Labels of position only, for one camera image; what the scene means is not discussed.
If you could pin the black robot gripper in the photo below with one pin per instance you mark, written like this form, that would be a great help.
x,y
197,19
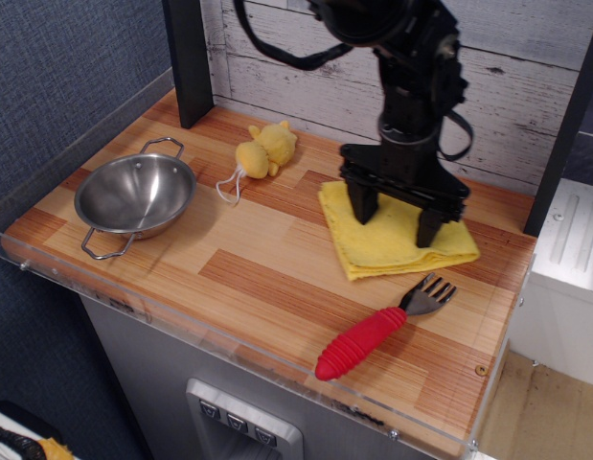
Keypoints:
x,y
407,168

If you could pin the yellow towel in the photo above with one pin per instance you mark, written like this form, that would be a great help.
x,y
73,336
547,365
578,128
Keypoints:
x,y
387,243

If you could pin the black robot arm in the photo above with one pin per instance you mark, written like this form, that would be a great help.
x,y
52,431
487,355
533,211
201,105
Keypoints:
x,y
416,44

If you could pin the yellow plush toy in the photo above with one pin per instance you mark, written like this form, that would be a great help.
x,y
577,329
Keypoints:
x,y
270,148

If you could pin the white box at right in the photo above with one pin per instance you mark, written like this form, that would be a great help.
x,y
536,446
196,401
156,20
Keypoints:
x,y
552,323

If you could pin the clear acrylic edge guard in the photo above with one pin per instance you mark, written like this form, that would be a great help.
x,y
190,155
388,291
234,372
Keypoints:
x,y
260,284

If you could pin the silver dispenser button panel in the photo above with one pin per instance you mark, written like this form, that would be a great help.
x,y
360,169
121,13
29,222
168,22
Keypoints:
x,y
230,428

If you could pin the grey toy fridge cabinet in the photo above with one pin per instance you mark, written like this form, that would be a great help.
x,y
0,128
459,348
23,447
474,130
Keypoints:
x,y
153,368

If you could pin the black and yellow object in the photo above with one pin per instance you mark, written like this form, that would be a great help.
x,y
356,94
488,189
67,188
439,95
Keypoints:
x,y
28,448

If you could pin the fork with red handle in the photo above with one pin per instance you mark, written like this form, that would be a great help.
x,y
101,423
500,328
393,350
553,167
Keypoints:
x,y
353,346

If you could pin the black right vertical post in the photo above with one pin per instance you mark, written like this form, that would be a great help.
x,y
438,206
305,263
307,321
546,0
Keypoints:
x,y
569,128

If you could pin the stainless steel bowl with handles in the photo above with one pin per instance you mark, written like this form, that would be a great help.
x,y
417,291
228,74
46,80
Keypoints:
x,y
137,196

